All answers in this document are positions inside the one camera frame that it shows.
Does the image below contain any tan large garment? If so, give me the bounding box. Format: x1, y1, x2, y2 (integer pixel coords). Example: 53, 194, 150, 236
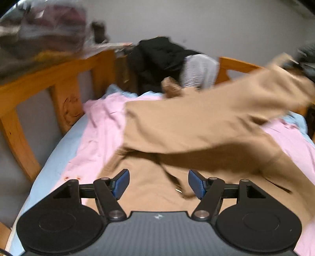
100, 53, 315, 249

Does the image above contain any black clothing pile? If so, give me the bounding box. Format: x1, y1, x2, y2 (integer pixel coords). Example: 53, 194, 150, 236
128, 36, 205, 95

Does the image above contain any white ribbed cloth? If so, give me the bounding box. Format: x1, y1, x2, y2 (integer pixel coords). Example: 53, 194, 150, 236
179, 54, 220, 89

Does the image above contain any pink blanket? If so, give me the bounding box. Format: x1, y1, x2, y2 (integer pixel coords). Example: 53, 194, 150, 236
49, 92, 315, 256

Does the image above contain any light blue bed sheet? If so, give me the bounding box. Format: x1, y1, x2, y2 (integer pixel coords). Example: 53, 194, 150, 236
10, 84, 309, 252

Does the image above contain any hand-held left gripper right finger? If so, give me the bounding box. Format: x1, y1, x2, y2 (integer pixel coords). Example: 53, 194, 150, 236
188, 169, 267, 221

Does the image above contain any wooden bed frame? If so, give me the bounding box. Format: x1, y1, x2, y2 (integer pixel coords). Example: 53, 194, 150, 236
0, 48, 311, 249

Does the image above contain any clear plastic bag of clothes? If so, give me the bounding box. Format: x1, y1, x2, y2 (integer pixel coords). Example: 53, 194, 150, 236
0, 0, 111, 80

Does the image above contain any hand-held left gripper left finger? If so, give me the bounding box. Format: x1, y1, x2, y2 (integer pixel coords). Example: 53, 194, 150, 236
53, 169, 130, 220

